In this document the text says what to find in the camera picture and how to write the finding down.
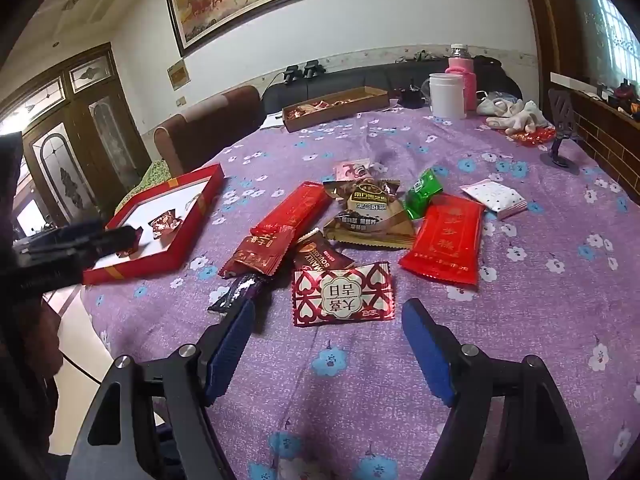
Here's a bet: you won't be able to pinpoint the red gift box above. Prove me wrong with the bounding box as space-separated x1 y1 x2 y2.
82 162 226 286

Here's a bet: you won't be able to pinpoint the red heart-patterned snack packet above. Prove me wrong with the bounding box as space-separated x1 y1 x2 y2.
291 261 396 328

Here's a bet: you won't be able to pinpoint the dark brown snack packet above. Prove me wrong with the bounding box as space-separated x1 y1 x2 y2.
292 229 357 272

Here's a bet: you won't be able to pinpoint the green snack packet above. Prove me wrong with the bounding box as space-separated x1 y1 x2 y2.
403 168 445 220

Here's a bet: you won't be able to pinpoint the dark red snack packet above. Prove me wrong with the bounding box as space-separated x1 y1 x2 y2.
218 232 296 279

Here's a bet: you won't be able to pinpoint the black phone stand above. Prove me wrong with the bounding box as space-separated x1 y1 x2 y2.
540 88 584 176

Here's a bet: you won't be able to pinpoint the white plastic jar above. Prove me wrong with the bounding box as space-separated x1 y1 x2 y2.
428 72 469 120

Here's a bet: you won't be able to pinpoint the brown armchair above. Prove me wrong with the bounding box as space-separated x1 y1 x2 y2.
152 85 264 177

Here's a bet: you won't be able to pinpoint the framed horse painting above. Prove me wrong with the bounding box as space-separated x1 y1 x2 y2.
164 0 374 58

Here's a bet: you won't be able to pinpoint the purple floral tablecloth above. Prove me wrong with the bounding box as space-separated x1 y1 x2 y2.
79 104 640 480

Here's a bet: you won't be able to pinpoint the wide red snack packet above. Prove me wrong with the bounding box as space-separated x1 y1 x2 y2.
398 195 487 287

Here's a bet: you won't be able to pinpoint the white dotted snack packet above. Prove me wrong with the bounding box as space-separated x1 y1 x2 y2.
459 178 529 221

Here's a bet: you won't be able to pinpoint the brown cardboard tray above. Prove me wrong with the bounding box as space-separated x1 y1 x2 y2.
282 86 390 133

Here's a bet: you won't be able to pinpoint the black leather sofa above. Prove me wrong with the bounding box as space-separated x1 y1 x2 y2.
262 57 524 117

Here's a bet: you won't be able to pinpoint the black purple snack packet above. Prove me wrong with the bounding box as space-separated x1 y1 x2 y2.
207 274 266 317

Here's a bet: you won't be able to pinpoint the small gold wall plaque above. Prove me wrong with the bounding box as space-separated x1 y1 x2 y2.
166 59 190 92

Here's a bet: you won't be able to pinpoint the white cloth gloves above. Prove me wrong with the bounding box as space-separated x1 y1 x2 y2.
476 97 549 136

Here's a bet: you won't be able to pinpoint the gold brown snack packet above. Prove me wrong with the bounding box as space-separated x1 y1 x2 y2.
322 176 419 252

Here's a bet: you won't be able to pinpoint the wooden side cabinet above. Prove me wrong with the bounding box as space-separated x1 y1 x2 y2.
550 72 640 203

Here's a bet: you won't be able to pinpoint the red candy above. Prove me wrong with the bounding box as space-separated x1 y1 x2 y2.
149 208 184 242

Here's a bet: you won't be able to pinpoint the small black object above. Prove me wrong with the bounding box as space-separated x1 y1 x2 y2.
399 80 427 109

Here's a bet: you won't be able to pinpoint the wooden glass door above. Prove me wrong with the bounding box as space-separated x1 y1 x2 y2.
0 42 153 241

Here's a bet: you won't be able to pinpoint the pink thermos bottle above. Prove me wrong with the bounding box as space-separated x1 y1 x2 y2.
446 43 479 113

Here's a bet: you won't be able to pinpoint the red crumpled wrapper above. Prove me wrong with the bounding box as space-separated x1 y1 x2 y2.
509 127 557 147

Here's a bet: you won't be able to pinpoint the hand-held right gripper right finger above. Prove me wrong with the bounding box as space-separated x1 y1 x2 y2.
401 298 591 480

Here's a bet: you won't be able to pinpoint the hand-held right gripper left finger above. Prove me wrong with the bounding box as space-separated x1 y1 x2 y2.
70 300 256 480

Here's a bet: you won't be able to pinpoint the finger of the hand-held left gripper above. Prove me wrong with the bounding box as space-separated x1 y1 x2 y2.
15 219 107 256
75 225 142 262

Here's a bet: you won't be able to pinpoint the long red snack packet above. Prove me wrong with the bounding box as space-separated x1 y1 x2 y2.
249 182 332 242

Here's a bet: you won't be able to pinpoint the green patterned cloth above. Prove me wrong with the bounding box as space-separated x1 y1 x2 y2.
114 158 172 215

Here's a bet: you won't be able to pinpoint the black devices on sofa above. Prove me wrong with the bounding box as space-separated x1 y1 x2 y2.
283 59 326 84

